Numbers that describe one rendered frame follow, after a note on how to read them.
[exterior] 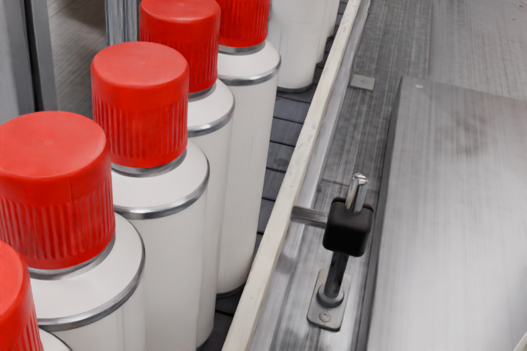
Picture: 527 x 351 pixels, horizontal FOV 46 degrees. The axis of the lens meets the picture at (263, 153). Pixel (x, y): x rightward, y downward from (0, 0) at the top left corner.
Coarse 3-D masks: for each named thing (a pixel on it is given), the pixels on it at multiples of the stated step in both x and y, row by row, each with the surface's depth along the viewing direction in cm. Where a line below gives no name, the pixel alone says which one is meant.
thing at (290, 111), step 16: (336, 16) 77; (336, 32) 73; (288, 96) 60; (304, 96) 61; (288, 112) 58; (304, 112) 58; (272, 128) 55; (288, 128) 56; (272, 144) 53; (288, 144) 54; (272, 160) 52; (288, 160) 52; (272, 176) 50; (272, 192) 48; (272, 208) 47; (256, 240) 44; (224, 304) 39; (224, 320) 38; (224, 336) 37
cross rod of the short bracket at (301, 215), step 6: (294, 210) 42; (300, 210) 42; (306, 210) 42; (312, 210) 42; (294, 216) 42; (300, 216) 42; (306, 216) 42; (312, 216) 42; (318, 216) 42; (324, 216) 42; (294, 222) 42; (300, 222) 42; (306, 222) 42; (312, 222) 42; (318, 222) 42; (324, 222) 42; (324, 228) 42
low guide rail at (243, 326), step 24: (360, 0) 77; (336, 48) 62; (336, 72) 60; (312, 120) 51; (312, 144) 48; (288, 168) 45; (288, 192) 43; (288, 216) 41; (264, 240) 39; (264, 264) 37; (264, 288) 36; (240, 312) 34; (240, 336) 33
